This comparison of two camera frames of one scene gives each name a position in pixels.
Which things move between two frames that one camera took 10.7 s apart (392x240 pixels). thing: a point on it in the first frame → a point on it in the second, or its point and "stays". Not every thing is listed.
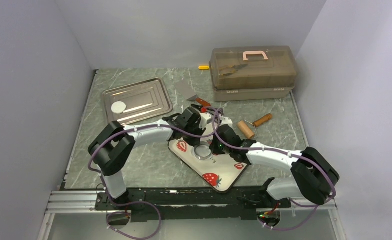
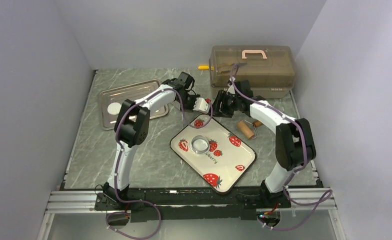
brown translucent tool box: [255, 73] stays
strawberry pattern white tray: [219, 172] stays
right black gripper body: [217, 148] → [229, 104]
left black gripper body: [194, 129] → [188, 101]
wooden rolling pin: [249, 128] stays
